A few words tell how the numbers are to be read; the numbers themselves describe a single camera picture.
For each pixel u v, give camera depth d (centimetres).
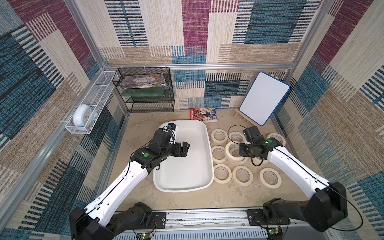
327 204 39
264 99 94
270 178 87
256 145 62
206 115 115
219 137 103
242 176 88
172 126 66
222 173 88
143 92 94
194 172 94
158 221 73
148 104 119
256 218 73
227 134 102
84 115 65
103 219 38
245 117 106
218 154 97
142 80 85
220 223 73
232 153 78
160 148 55
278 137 101
